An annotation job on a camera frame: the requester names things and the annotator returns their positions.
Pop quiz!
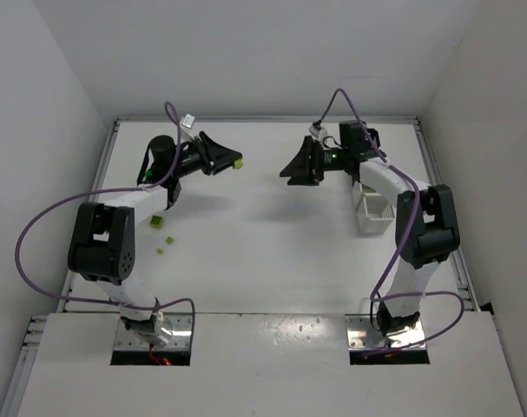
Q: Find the lime lego brick with hole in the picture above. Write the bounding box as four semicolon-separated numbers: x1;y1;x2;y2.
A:
149;215;164;228

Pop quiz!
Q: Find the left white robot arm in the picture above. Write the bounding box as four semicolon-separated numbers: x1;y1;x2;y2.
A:
68;116;243;347

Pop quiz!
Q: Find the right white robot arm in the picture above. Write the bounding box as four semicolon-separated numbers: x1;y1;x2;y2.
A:
280;121;460;335

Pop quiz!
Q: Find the white mesh container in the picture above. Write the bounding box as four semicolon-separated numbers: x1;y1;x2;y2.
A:
357;194;395;235
352;182;376;209

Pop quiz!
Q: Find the near white mesh container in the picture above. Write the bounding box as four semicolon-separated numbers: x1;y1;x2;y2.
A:
357;194;395;235

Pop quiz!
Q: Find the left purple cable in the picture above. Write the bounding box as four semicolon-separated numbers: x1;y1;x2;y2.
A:
14;101;196;325

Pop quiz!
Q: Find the purple cable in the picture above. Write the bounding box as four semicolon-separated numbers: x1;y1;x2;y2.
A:
316;88;465;354
14;101;196;325

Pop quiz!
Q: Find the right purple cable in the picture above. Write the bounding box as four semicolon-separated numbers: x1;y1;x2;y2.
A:
316;88;465;354

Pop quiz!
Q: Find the right aluminium frame rail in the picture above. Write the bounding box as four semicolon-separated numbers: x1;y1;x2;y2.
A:
414;119;481;312

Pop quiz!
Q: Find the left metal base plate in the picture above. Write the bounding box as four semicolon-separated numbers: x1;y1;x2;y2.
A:
114;313;192;352

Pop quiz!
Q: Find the metal base plate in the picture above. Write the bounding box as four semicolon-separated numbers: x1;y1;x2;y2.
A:
346;314;426;353
114;313;192;352

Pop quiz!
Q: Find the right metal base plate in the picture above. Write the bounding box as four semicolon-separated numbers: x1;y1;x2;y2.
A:
346;314;426;353

